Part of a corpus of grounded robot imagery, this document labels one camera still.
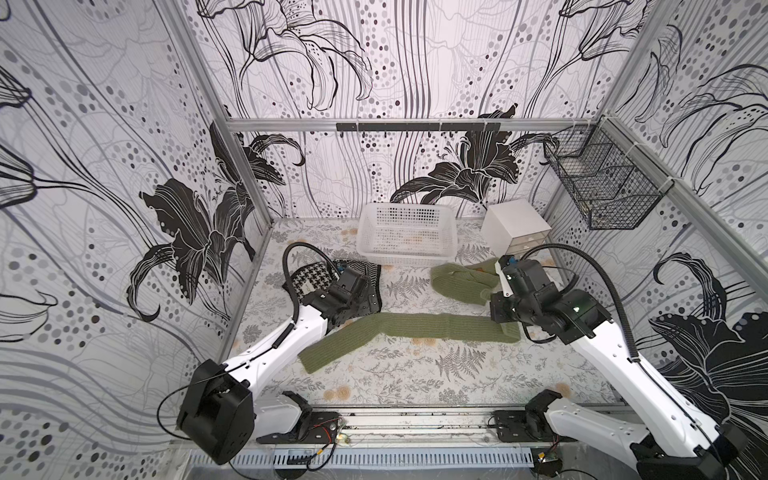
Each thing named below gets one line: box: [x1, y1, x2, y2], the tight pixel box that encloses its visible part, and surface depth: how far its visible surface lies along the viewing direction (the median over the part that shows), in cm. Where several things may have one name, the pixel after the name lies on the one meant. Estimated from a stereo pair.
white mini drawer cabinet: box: [481, 198, 552, 257], surface depth 101 cm
